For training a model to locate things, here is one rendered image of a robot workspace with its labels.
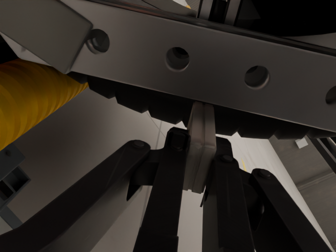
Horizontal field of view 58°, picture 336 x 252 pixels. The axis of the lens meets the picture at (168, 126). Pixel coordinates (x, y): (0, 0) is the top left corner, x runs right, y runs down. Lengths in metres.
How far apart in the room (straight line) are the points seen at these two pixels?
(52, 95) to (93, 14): 0.13
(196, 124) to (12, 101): 0.13
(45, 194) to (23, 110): 0.78
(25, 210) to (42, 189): 0.10
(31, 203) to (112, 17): 0.84
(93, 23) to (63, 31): 0.02
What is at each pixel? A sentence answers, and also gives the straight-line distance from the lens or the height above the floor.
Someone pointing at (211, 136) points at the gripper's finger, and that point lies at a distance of 0.17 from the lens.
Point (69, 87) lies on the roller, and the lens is 0.32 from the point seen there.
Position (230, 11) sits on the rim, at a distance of 0.27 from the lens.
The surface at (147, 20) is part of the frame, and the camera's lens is 0.17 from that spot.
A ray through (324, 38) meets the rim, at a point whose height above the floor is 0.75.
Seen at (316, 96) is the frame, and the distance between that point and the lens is 0.18.
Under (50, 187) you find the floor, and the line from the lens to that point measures 1.04.
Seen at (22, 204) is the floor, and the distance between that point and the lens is 0.95.
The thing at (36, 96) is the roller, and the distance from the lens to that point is 0.27.
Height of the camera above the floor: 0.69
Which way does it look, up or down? 18 degrees down
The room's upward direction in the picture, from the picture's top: 60 degrees clockwise
